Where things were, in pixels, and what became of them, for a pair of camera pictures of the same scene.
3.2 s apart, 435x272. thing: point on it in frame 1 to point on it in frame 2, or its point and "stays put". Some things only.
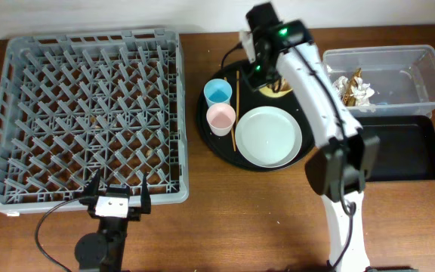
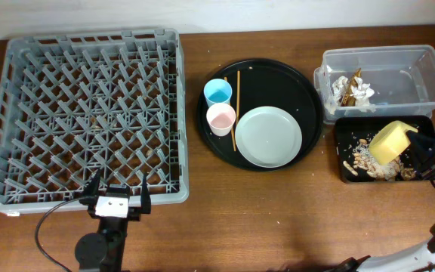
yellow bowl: x=285 y=88 to x=390 y=140
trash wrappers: x=362 y=94 stays put
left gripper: x=91 y=190 stays put
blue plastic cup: x=217 y=91 stays put
